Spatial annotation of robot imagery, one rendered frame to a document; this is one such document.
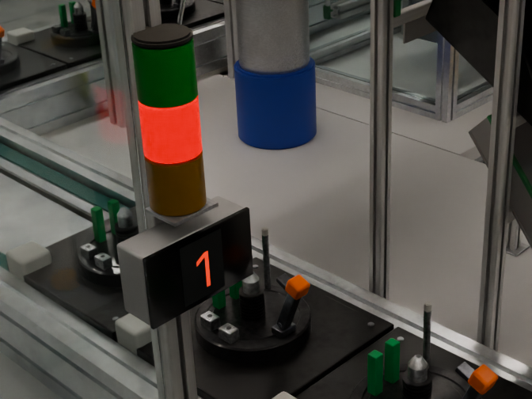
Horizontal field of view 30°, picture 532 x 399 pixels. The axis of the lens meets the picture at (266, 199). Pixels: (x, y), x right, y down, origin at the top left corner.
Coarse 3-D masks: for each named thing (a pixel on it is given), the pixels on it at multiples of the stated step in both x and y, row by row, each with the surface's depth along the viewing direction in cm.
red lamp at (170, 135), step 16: (144, 112) 81; (160, 112) 80; (176, 112) 80; (192, 112) 81; (144, 128) 82; (160, 128) 81; (176, 128) 81; (192, 128) 82; (144, 144) 83; (160, 144) 82; (176, 144) 82; (192, 144) 83; (160, 160) 82; (176, 160) 82
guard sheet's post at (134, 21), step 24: (120, 0) 81; (144, 0) 81; (144, 24) 80; (144, 168) 86; (144, 192) 87; (168, 336) 94; (168, 360) 95; (192, 360) 97; (168, 384) 97; (192, 384) 99
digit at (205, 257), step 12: (204, 240) 87; (216, 240) 88; (180, 252) 85; (192, 252) 86; (204, 252) 87; (216, 252) 88; (192, 264) 87; (204, 264) 88; (216, 264) 89; (192, 276) 87; (204, 276) 88; (216, 276) 89; (192, 288) 88; (204, 288) 89; (216, 288) 90; (192, 300) 88
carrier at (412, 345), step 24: (384, 336) 117; (408, 336) 117; (360, 360) 113; (384, 360) 113; (408, 360) 113; (432, 360) 113; (456, 360) 113; (336, 384) 110; (360, 384) 106; (384, 384) 106; (408, 384) 101; (432, 384) 106; (456, 384) 106; (504, 384) 108
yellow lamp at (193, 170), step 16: (192, 160) 83; (160, 176) 83; (176, 176) 83; (192, 176) 84; (160, 192) 84; (176, 192) 84; (192, 192) 84; (160, 208) 85; (176, 208) 84; (192, 208) 85
